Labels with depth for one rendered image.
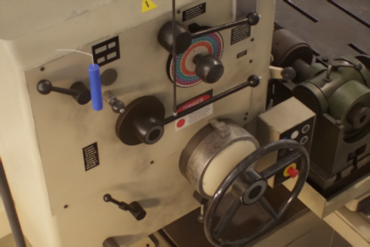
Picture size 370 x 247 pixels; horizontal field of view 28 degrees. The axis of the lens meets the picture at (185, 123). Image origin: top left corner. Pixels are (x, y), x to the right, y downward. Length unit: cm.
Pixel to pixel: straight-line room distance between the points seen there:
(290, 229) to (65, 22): 160
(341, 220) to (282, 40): 73
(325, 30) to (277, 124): 106
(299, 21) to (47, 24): 177
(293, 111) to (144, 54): 64
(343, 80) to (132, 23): 100
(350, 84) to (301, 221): 75
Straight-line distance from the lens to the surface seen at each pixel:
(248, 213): 295
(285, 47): 262
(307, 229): 311
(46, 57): 167
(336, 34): 322
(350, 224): 286
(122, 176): 204
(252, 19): 192
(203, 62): 186
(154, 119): 188
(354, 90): 248
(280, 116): 227
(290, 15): 331
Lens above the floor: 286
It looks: 43 degrees down
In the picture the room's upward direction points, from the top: straight up
